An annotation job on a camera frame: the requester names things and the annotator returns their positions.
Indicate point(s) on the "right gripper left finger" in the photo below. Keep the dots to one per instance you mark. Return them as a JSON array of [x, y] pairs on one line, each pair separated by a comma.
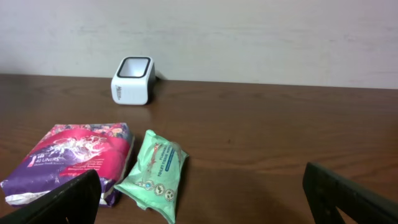
[[76, 201]]

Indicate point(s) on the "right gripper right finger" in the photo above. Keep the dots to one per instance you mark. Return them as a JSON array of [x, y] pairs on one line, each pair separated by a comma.
[[328, 193]]

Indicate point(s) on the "pink purple liners pack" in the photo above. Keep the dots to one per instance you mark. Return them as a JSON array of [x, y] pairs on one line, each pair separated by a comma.
[[67, 151]]

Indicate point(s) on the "green tissue wipes pack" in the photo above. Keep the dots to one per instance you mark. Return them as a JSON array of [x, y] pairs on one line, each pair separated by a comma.
[[154, 179]]

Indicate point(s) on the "white barcode scanner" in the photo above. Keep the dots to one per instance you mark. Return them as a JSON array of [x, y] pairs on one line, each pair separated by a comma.
[[133, 81]]

